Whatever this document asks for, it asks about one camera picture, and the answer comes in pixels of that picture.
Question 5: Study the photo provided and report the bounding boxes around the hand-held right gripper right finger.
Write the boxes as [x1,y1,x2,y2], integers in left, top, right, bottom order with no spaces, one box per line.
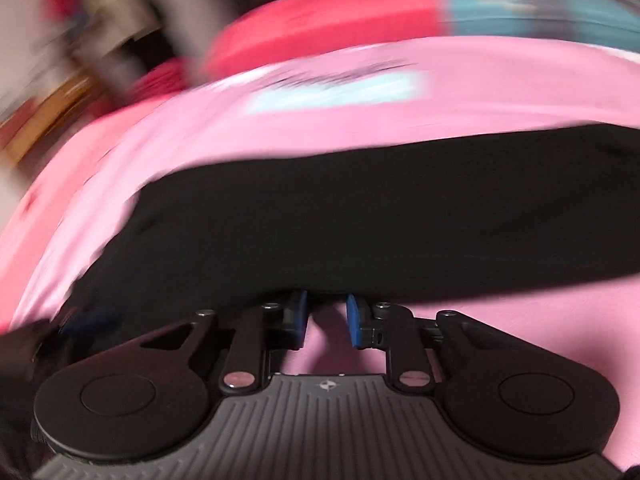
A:
[346,294,507,390]

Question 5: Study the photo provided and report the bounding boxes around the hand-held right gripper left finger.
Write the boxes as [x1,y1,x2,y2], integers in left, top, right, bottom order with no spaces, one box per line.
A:
[139,290,310,394]

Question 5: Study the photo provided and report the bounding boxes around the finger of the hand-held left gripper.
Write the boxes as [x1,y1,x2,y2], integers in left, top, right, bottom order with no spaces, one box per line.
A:
[57,305,126,342]

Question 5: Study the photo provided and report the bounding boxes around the black pants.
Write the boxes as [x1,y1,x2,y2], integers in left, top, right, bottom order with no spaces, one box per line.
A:
[64,124,640,322]

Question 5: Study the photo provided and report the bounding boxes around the coral fleece blanket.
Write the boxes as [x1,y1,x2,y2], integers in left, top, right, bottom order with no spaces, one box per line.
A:
[0,105,151,286]

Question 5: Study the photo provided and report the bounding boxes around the pink printed bedsheet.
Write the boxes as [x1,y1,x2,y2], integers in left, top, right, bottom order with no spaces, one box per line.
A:
[0,35,640,480]

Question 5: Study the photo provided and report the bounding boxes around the red folded cloth pile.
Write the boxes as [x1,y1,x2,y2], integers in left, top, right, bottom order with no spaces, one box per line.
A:
[127,56,193,107]

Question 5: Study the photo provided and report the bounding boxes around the red bedsheet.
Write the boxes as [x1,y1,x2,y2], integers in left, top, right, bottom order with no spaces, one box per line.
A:
[204,0,453,80]

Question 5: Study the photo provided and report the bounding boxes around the teal striped cloth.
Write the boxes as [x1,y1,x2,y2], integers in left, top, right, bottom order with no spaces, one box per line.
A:
[439,0,640,45]

